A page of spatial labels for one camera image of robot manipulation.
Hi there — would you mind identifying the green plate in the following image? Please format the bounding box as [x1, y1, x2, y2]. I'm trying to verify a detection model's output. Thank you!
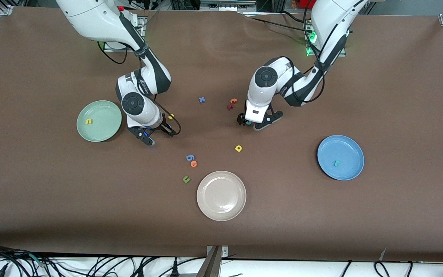
[77, 100, 122, 142]

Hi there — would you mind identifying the beige plate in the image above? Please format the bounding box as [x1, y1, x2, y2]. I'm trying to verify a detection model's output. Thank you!
[197, 171, 247, 222]

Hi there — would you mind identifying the blue plate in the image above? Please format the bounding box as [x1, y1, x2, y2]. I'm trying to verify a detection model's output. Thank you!
[317, 135, 365, 181]

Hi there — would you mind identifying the brown table cover sheet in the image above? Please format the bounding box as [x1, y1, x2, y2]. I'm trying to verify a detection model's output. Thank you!
[0, 7, 443, 262]

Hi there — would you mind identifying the grey equipment rack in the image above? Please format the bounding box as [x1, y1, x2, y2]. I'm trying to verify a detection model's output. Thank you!
[198, 0, 258, 12]

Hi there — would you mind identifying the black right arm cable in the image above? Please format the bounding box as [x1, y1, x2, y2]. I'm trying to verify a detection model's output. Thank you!
[98, 38, 182, 137]

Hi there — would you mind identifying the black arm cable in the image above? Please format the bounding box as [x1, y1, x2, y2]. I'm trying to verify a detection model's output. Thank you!
[98, 38, 182, 137]
[271, 0, 360, 116]

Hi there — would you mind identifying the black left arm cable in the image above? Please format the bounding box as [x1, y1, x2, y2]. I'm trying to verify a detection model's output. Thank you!
[271, 0, 360, 116]

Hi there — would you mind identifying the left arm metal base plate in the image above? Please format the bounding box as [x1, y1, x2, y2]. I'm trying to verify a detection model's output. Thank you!
[305, 23, 347, 57]

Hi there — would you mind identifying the black base power cable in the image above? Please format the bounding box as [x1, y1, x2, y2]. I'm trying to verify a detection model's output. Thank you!
[241, 11, 310, 33]

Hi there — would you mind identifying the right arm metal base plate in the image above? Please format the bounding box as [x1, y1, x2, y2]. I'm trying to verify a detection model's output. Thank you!
[103, 15, 147, 52]

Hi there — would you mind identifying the metal table edge bracket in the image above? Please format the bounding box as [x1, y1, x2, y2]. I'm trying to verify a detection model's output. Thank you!
[197, 245, 230, 277]

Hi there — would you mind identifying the green tipped cable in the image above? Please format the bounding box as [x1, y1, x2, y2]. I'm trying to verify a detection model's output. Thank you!
[27, 253, 49, 268]

